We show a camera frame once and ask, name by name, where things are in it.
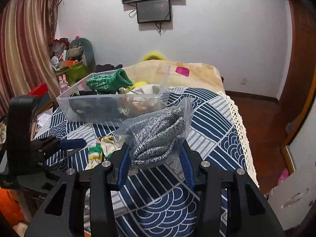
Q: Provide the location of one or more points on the beige fleece blanket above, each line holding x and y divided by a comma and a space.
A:
196, 75

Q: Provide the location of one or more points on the green dinosaur plush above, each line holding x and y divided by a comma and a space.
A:
81, 49

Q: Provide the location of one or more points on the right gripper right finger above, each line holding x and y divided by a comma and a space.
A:
249, 213

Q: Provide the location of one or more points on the black patterned pouch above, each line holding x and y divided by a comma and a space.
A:
93, 107

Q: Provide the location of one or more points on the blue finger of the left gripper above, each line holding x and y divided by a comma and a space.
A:
72, 144

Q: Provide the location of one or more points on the dark purple clothing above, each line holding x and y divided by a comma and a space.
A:
107, 67

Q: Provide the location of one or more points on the yellow floral cloth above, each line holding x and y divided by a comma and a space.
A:
102, 151

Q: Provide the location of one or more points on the green knitted pouch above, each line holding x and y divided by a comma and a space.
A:
109, 83

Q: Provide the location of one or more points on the yellow fuzzy cushion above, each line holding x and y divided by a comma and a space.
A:
153, 55

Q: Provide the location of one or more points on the white drawstring cloth bag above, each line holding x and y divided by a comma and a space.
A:
145, 97

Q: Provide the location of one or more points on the small wall monitor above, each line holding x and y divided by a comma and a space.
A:
153, 11

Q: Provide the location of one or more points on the red box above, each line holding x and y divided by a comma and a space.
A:
40, 90

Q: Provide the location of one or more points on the green storage box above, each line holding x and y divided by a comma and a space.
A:
74, 73

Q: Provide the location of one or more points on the pink rabbit plush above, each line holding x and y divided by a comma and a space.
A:
63, 84

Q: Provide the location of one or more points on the striped red curtain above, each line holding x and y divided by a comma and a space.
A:
26, 32

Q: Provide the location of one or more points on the clear plastic storage box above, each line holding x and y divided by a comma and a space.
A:
126, 111

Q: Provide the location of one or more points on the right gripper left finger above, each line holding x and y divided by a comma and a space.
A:
62, 212

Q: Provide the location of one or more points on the yellow felt ball toy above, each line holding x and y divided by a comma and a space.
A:
138, 84

